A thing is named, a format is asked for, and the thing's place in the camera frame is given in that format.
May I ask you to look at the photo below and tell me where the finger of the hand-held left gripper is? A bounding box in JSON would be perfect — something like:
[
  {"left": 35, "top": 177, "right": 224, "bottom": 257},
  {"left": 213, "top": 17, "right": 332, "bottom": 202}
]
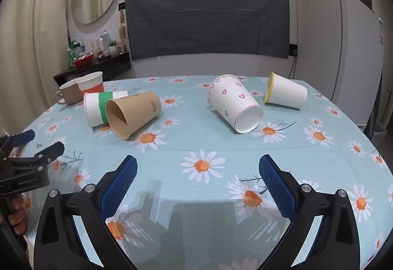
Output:
[
  {"left": 33, "top": 141, "right": 66, "bottom": 171},
  {"left": 6, "top": 130, "right": 36, "bottom": 148}
]

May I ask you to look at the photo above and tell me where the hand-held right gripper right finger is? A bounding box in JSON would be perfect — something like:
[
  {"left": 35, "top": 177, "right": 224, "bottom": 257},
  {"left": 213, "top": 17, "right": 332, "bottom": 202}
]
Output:
[{"left": 258, "top": 154, "right": 360, "bottom": 270}]

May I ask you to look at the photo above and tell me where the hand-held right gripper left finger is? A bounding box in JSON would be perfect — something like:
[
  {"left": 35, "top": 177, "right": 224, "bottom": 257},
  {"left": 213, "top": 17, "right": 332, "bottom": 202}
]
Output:
[{"left": 33, "top": 155, "right": 138, "bottom": 270}]

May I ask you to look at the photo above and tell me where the white cup with green band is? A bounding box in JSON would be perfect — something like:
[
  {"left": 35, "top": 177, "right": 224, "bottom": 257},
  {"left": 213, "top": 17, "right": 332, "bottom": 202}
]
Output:
[{"left": 84, "top": 90, "right": 129, "bottom": 128}]

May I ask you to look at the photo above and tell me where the brown paper cup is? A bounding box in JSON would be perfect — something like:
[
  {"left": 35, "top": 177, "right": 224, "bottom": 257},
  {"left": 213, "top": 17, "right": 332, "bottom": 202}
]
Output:
[{"left": 105, "top": 91, "right": 162, "bottom": 140}]

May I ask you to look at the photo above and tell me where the red and white paper cup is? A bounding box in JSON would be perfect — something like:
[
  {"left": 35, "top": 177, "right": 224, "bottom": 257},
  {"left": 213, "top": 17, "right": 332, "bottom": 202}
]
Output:
[{"left": 76, "top": 71, "right": 104, "bottom": 94}]

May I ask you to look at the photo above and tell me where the white cup with yellow rim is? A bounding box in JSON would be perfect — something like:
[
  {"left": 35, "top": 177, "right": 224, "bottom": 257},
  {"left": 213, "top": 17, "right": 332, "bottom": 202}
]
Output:
[{"left": 264, "top": 71, "right": 308, "bottom": 110}]

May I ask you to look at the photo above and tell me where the white cup with pink hearts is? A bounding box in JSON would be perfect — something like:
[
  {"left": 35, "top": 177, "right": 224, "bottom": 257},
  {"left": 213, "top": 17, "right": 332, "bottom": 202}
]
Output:
[{"left": 207, "top": 74, "right": 264, "bottom": 134}]

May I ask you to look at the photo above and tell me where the person's left hand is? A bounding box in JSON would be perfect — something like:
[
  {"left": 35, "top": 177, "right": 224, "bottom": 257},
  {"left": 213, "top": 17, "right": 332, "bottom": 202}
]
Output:
[{"left": 7, "top": 193, "right": 29, "bottom": 235}]

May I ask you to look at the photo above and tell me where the brown ceramic mug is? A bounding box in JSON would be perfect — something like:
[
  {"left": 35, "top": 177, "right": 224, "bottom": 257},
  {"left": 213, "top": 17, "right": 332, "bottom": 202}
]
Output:
[{"left": 55, "top": 79, "right": 82, "bottom": 105}]

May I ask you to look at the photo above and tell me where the blue daisy print tablecloth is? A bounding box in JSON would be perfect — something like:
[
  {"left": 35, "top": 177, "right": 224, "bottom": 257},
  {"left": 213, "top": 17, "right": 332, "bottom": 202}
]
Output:
[{"left": 23, "top": 75, "right": 393, "bottom": 270}]

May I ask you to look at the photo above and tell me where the beige curtain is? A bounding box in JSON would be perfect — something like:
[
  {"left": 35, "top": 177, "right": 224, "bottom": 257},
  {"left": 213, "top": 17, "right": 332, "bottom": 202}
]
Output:
[{"left": 0, "top": 0, "right": 73, "bottom": 135}]

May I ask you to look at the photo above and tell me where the red bowl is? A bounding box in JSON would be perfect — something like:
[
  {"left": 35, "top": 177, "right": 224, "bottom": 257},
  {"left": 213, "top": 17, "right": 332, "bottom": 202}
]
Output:
[{"left": 73, "top": 54, "right": 94, "bottom": 68}]

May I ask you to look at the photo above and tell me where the dark wooden shelf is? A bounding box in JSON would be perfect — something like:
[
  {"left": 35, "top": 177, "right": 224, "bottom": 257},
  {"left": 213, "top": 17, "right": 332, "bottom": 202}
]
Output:
[{"left": 53, "top": 52, "right": 132, "bottom": 86}]

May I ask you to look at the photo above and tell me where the white refrigerator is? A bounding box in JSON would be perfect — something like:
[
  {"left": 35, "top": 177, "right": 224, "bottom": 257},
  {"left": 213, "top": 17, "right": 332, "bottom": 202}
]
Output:
[{"left": 290, "top": 0, "right": 386, "bottom": 135}]

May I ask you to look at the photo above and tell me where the dark grey cloth cover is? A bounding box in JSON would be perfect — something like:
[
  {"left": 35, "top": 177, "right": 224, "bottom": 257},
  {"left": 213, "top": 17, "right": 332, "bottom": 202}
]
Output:
[{"left": 124, "top": 0, "right": 291, "bottom": 61}]

